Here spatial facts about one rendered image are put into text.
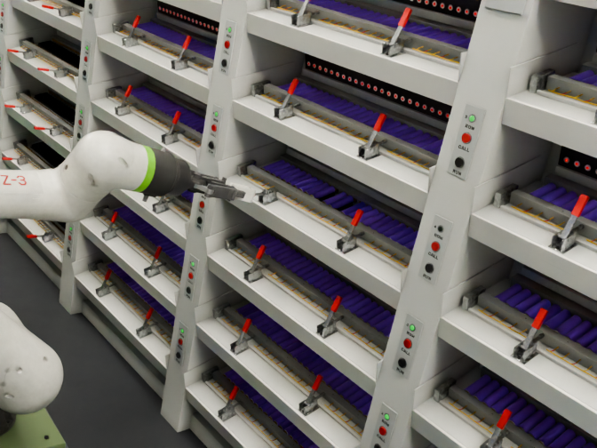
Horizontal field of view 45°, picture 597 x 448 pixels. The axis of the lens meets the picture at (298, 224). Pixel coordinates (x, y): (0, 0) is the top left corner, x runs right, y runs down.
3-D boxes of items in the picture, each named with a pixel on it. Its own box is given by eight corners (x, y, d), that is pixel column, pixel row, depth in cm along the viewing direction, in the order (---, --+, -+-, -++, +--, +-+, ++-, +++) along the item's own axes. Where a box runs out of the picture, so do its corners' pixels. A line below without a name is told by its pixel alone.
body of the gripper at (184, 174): (147, 184, 149) (183, 192, 156) (169, 199, 143) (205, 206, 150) (160, 150, 148) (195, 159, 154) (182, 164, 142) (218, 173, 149)
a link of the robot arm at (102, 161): (98, 163, 126) (88, 112, 130) (60, 199, 133) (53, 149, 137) (163, 178, 136) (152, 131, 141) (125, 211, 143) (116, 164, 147)
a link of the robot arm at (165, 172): (163, 150, 137) (139, 135, 143) (141, 207, 139) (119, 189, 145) (187, 156, 142) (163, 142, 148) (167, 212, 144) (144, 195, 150)
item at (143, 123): (199, 183, 185) (195, 132, 178) (92, 115, 225) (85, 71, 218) (262, 160, 196) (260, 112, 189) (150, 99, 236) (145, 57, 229)
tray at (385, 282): (399, 312, 138) (402, 270, 133) (219, 196, 178) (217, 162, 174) (467, 273, 149) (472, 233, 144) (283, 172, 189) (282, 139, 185)
